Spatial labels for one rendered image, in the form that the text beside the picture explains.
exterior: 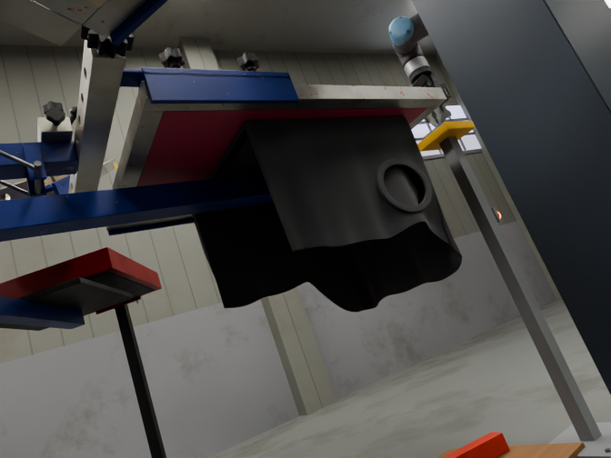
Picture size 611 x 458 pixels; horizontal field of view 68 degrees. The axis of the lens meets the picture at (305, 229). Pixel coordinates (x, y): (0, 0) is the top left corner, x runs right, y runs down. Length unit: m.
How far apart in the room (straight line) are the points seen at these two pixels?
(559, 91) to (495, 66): 0.11
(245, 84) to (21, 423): 3.20
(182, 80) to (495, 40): 0.52
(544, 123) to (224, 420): 3.49
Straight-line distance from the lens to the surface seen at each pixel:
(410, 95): 1.21
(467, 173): 1.47
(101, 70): 0.84
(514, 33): 0.78
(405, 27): 1.54
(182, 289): 4.00
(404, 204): 1.11
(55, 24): 0.76
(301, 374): 3.99
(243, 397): 3.97
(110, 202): 1.03
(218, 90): 0.89
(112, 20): 0.70
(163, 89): 0.85
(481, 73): 0.81
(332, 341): 4.35
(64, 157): 1.07
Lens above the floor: 0.47
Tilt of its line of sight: 14 degrees up
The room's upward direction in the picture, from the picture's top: 20 degrees counter-clockwise
